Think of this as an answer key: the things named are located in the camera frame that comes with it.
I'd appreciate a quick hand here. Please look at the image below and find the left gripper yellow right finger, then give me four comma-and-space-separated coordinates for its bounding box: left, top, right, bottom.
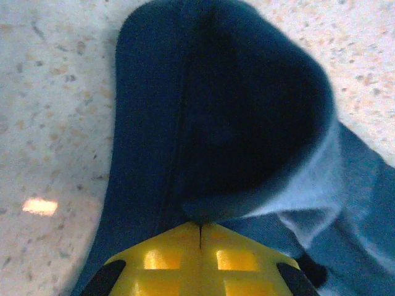
199, 223, 320, 296

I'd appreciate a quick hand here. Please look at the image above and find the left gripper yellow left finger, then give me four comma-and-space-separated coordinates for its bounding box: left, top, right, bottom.
80, 223, 201, 296

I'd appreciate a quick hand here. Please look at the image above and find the navy t-shirt with white print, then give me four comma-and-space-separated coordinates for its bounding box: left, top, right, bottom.
69, 0, 395, 296

